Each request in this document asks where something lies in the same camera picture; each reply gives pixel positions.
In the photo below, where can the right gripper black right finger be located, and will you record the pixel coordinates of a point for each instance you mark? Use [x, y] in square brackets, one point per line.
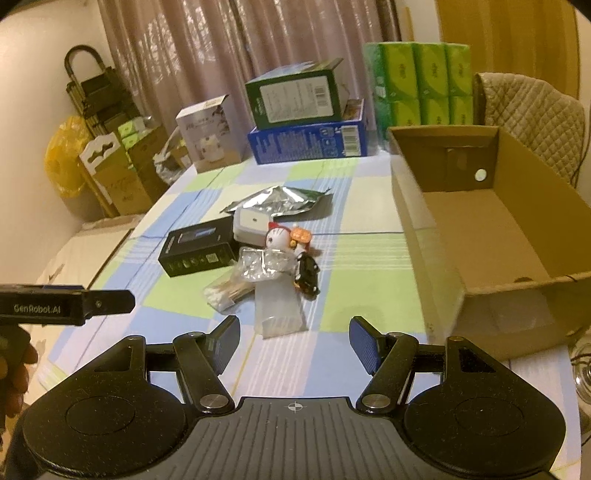
[388, 359]

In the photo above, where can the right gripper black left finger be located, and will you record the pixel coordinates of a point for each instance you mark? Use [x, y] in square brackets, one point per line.
[201, 358]

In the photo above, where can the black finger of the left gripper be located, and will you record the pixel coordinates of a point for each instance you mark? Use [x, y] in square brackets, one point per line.
[107, 302]

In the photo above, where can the cotton swabs bag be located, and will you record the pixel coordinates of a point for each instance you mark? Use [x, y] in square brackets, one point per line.
[226, 291]

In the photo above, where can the translucent plastic cup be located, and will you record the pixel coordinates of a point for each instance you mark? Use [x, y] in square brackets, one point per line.
[278, 308]

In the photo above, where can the clear bag with metal hooks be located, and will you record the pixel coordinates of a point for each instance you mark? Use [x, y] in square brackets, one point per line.
[258, 265]

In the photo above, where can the toy race car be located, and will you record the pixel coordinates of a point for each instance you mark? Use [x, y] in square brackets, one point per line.
[306, 275]

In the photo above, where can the person's left hand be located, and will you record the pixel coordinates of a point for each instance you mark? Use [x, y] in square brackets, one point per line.
[16, 354]

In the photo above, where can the black product box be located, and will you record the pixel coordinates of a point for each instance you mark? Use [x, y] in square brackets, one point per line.
[201, 247]

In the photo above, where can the brown hanger cardboard box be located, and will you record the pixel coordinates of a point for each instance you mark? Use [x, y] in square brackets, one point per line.
[112, 172]

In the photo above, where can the white square case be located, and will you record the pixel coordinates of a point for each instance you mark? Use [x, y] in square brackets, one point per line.
[250, 226]

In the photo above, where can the red white cat figurine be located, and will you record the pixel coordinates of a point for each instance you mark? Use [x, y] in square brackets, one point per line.
[295, 240]

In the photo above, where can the yellow plastic bag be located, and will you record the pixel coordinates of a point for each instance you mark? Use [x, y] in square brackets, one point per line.
[65, 146]

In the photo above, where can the silver foil pouch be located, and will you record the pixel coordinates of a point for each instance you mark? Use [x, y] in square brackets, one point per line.
[279, 201]

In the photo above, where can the glass pot lid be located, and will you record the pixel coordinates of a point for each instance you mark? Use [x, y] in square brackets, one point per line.
[580, 362]

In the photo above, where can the black folding cart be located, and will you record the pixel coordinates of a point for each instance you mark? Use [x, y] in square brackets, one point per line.
[102, 101]

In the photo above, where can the white humidifier box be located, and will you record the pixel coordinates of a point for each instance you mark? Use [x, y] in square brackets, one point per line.
[213, 135]

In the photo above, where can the blue product box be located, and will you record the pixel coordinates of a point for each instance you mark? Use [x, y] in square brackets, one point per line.
[328, 140]

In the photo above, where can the pink curtain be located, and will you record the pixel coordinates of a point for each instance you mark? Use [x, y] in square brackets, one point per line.
[172, 54]

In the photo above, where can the green tissue pack stack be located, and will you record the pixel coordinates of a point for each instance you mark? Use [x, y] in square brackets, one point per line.
[416, 84]

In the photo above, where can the green product box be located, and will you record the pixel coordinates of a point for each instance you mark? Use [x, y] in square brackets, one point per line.
[297, 94]

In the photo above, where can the quilted beige chair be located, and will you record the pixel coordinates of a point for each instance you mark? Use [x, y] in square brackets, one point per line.
[549, 123]

